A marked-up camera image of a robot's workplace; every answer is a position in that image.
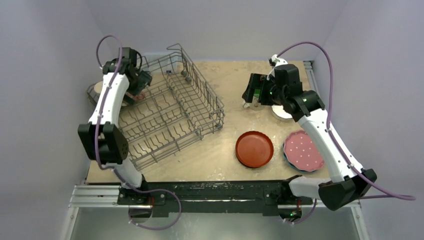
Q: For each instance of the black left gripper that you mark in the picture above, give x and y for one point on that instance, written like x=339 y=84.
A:
x=143 y=80

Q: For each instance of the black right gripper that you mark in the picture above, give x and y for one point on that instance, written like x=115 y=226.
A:
x=253 y=89

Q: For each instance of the pink patterned mug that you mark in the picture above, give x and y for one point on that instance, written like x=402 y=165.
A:
x=132 y=99

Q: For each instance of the beige mug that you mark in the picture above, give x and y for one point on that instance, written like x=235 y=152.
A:
x=98 y=87

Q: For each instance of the white floral mug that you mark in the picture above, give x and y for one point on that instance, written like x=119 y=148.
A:
x=255 y=106

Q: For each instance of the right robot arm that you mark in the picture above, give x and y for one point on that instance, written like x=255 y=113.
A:
x=348 y=179

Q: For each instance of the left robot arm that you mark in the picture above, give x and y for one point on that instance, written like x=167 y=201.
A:
x=123 y=81

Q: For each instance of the clear plastic container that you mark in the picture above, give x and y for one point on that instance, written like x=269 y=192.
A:
x=160 y=62

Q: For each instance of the white bowl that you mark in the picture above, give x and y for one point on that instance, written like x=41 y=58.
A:
x=280 y=114

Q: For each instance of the red-orange plate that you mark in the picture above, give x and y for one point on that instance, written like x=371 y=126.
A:
x=254 y=149

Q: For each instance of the blue plate under pink plate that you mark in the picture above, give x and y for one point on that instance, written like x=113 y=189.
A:
x=287 y=162

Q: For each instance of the pink polka dot plate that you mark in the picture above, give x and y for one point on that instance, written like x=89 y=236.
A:
x=299 y=136

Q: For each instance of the grey wire dish rack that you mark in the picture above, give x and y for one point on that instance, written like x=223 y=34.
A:
x=179 y=109

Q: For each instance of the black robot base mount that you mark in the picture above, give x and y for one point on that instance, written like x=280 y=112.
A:
x=266 y=197

